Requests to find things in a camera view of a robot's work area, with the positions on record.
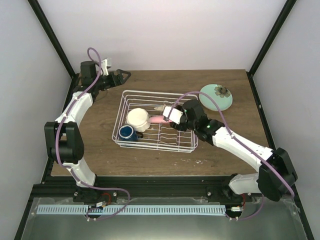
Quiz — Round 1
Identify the dark blue ceramic mug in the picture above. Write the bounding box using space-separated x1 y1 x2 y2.
118 125 144 142

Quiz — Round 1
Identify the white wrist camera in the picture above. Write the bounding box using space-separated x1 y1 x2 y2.
101 58 112 76
163 106 184 124

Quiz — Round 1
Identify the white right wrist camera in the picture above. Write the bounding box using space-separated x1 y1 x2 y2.
163 106 184 124

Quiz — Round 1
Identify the mint green flower plate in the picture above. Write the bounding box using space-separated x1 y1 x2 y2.
199 84 233 112

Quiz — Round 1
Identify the yellow woven bamboo tray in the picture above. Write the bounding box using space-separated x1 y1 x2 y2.
154 105 166 112

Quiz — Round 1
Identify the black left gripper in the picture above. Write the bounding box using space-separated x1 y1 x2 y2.
93 69 131 91

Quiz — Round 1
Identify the pink plate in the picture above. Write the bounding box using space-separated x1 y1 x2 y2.
148 115 172 124

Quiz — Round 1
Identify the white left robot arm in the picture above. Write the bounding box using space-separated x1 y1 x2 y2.
44 59 131 202

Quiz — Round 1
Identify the black aluminium frame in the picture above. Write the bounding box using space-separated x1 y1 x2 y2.
13 0 315 240

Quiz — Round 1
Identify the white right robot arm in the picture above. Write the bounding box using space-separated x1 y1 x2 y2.
163 99 298 202

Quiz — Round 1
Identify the white wire dish rack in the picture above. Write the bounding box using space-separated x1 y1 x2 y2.
111 89 200 154

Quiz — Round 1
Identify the light blue slotted strip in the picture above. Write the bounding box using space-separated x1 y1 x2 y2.
36 204 226 216

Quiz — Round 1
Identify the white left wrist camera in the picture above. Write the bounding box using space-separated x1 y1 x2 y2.
101 58 112 76

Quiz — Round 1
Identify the white scalloped bowl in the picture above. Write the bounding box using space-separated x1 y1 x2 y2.
126 107 150 133

